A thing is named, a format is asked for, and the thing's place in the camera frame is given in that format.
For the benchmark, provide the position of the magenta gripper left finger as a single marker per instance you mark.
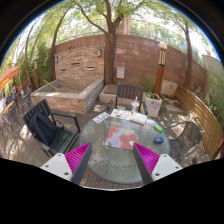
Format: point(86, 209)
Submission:
point(70, 166)

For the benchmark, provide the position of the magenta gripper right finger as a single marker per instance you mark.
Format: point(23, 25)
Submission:
point(153, 166)

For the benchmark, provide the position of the blue computer mouse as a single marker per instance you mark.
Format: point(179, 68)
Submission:
point(158, 140)

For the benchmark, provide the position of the colourful floral mouse pad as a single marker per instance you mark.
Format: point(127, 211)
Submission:
point(121, 138)

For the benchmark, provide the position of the black slatted chair left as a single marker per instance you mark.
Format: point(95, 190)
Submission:
point(51, 134)

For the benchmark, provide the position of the green marker pen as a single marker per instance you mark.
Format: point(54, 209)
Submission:
point(158, 128)

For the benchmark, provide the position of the round glass patio table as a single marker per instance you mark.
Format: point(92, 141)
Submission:
point(114, 164)

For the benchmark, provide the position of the metal mesh chair right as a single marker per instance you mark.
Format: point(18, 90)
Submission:
point(187, 142)

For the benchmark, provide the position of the open book on table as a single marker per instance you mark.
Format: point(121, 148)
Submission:
point(138, 117)

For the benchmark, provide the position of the black white patterned paper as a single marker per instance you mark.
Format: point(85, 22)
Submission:
point(101, 117)

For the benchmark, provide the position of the colourful magazine on table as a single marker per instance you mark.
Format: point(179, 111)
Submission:
point(122, 114)

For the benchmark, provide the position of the clear plastic cup with straw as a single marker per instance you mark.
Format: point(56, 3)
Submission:
point(135, 106)

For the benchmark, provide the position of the square stone planter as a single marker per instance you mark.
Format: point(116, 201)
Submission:
point(153, 103)

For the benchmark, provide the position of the curved wooden bench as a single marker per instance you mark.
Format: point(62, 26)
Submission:
point(212, 135)

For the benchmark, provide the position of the stone fountain basin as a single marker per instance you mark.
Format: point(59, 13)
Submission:
point(78, 97)

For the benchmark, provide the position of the orange patio umbrella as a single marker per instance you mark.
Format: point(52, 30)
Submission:
point(8, 74)

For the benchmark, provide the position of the central tree trunk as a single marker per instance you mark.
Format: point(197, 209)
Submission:
point(110, 46)

